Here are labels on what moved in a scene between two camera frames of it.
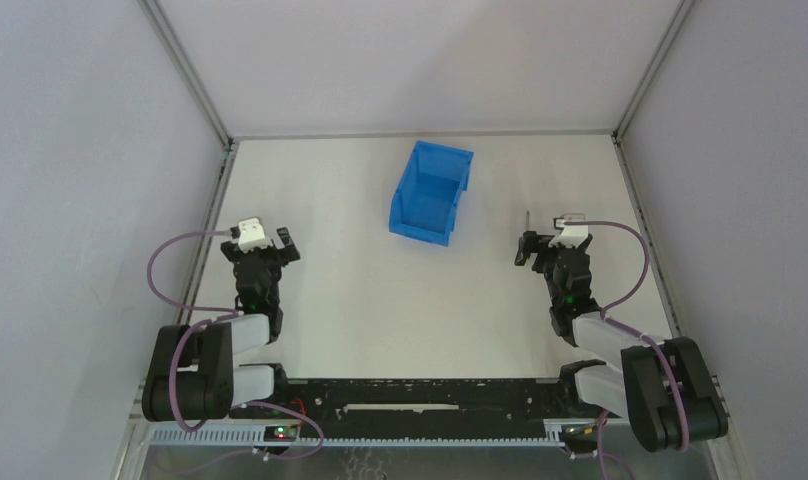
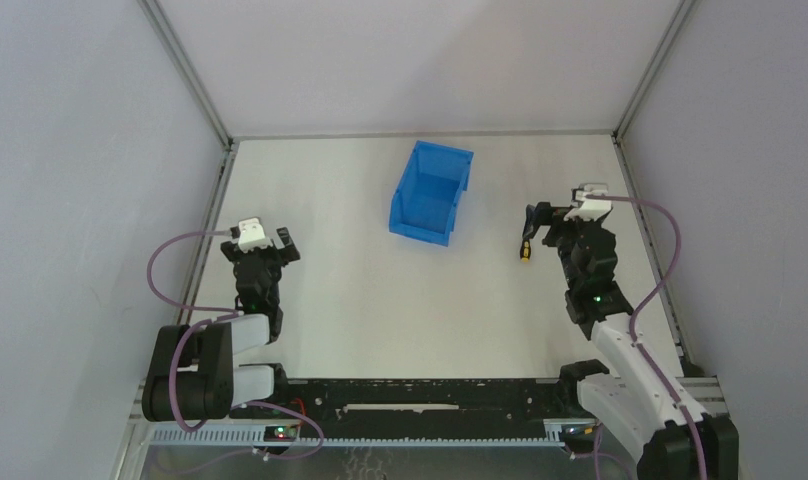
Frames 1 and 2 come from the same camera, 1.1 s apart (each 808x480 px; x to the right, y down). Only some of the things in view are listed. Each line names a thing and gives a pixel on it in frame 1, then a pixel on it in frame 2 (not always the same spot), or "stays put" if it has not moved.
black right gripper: x=553 y=250 → x=557 y=225
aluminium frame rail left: x=172 y=43 stays put
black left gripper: x=259 y=255 stays put
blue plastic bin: x=424 y=204 stays put
